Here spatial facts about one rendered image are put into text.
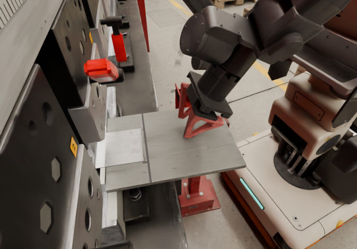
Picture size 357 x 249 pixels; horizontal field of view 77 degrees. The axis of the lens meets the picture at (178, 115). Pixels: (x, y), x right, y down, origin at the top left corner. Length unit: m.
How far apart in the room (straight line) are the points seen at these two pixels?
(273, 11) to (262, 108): 1.82
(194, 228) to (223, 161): 1.02
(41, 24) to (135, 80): 0.67
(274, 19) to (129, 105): 0.53
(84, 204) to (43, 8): 0.16
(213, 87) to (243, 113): 1.66
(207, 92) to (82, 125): 0.21
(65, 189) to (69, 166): 0.02
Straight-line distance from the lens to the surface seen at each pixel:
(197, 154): 0.45
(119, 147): 0.47
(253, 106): 2.12
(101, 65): 0.21
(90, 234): 0.23
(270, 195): 1.29
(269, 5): 0.35
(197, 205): 1.39
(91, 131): 0.29
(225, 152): 0.46
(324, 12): 0.33
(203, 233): 1.44
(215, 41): 0.32
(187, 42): 0.33
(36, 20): 0.20
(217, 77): 0.37
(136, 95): 0.78
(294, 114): 0.91
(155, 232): 0.52
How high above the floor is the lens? 1.37
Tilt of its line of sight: 45 degrees down
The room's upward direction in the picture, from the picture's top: straight up
